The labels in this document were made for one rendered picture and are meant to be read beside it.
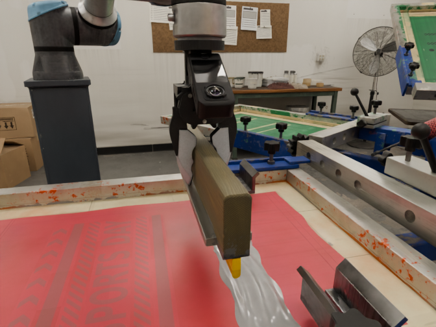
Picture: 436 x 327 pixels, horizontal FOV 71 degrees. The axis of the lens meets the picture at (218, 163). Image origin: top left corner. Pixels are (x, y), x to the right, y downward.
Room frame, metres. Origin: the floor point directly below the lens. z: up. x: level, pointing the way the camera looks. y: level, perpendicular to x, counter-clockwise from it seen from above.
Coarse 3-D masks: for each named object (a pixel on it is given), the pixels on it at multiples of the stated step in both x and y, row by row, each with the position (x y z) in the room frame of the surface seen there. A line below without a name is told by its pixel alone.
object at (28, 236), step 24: (48, 216) 0.57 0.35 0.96; (72, 216) 0.57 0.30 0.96; (96, 216) 0.57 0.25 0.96; (120, 216) 0.57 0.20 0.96; (168, 216) 0.57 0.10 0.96; (192, 216) 0.57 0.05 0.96; (264, 216) 0.57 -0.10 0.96; (288, 216) 0.57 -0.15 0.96; (0, 240) 0.48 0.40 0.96; (24, 240) 0.48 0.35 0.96; (168, 240) 0.48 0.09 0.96; (192, 240) 0.48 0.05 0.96; (264, 240) 0.48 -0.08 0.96; (0, 264) 0.41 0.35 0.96; (24, 264) 0.41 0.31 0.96
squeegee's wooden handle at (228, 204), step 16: (208, 144) 0.45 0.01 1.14; (208, 160) 0.38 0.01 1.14; (208, 176) 0.34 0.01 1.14; (224, 176) 0.32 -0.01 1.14; (208, 192) 0.34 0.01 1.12; (224, 192) 0.28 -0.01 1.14; (240, 192) 0.28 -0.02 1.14; (208, 208) 0.34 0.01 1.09; (224, 208) 0.27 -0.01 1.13; (240, 208) 0.28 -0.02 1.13; (224, 224) 0.27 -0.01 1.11; (240, 224) 0.28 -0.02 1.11; (224, 240) 0.27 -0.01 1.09; (240, 240) 0.28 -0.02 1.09; (224, 256) 0.27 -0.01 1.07; (240, 256) 0.28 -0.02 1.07
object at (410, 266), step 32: (0, 192) 0.61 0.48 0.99; (32, 192) 0.62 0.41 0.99; (64, 192) 0.63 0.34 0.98; (96, 192) 0.65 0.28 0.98; (128, 192) 0.66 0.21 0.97; (160, 192) 0.68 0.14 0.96; (320, 192) 0.61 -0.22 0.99; (352, 224) 0.49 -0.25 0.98; (384, 256) 0.41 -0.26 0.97; (416, 256) 0.39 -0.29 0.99; (416, 288) 0.35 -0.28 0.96
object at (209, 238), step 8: (184, 184) 0.47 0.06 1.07; (192, 184) 0.45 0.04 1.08; (192, 192) 0.42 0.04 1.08; (192, 200) 0.39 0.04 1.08; (200, 200) 0.39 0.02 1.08; (200, 208) 0.37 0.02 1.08; (200, 216) 0.35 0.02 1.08; (200, 224) 0.33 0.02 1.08; (208, 224) 0.33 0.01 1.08; (200, 232) 0.33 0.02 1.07; (208, 232) 0.31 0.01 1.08; (208, 240) 0.30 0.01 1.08; (216, 240) 0.30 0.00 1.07
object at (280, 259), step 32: (192, 256) 0.43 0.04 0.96; (288, 256) 0.43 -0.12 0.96; (320, 256) 0.43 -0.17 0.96; (0, 288) 0.36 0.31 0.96; (192, 288) 0.36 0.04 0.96; (224, 288) 0.36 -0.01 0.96; (288, 288) 0.36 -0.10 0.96; (0, 320) 0.30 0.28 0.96; (192, 320) 0.30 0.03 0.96; (224, 320) 0.30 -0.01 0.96
